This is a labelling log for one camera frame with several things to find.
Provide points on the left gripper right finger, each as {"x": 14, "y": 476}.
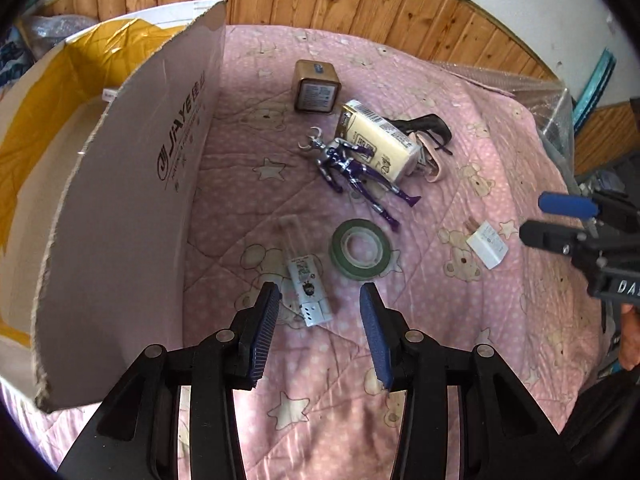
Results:
{"x": 504, "y": 432}

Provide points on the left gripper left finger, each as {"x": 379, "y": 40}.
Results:
{"x": 134, "y": 432}

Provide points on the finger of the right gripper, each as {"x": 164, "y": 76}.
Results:
{"x": 552, "y": 237}
{"x": 566, "y": 205}

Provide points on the white usb charger plug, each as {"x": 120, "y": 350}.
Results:
{"x": 486, "y": 243}

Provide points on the pink stapler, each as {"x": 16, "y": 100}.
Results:
{"x": 429, "y": 164}

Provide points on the black glasses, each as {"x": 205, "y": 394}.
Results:
{"x": 430, "y": 124}

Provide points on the cream tissue pack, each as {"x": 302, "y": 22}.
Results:
{"x": 393, "y": 154}

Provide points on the white clear packaged item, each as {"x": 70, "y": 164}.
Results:
{"x": 305, "y": 273}

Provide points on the green tape roll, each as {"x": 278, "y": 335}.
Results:
{"x": 360, "y": 250}

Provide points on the purple silver action figure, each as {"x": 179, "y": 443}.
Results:
{"x": 339, "y": 155}

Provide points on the gold square tin box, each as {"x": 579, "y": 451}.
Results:
{"x": 315, "y": 86}

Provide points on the person's right hand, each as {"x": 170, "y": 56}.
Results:
{"x": 629, "y": 355}

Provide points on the teal framed board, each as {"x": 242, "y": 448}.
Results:
{"x": 593, "y": 91}

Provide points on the pink bear quilt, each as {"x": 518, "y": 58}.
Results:
{"x": 455, "y": 268}

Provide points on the white cardboard box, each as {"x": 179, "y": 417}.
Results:
{"x": 100, "y": 146}

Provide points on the robot shield toy box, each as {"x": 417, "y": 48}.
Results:
{"x": 15, "y": 57}

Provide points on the clear plastic bag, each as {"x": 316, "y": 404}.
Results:
{"x": 43, "y": 33}

